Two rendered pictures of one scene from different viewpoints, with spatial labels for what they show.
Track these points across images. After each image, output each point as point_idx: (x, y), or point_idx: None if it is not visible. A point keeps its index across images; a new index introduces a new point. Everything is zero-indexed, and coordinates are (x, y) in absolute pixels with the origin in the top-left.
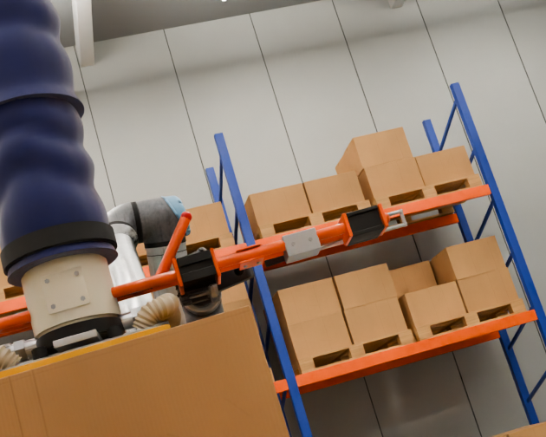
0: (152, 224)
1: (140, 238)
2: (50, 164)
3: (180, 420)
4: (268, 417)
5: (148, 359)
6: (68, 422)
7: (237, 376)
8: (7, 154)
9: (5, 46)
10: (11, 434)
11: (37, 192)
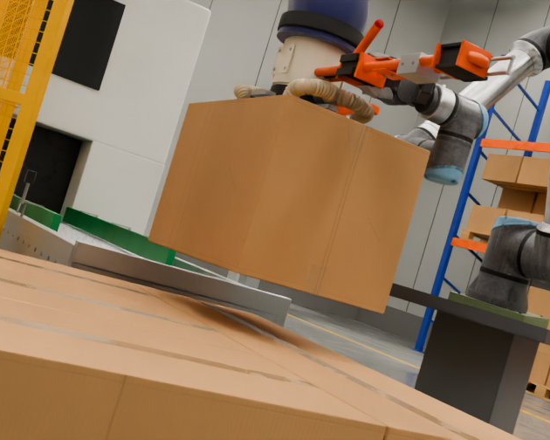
0: None
1: None
2: None
3: (235, 161)
4: (257, 180)
5: (245, 113)
6: (211, 140)
7: (262, 144)
8: None
9: None
10: (198, 136)
11: None
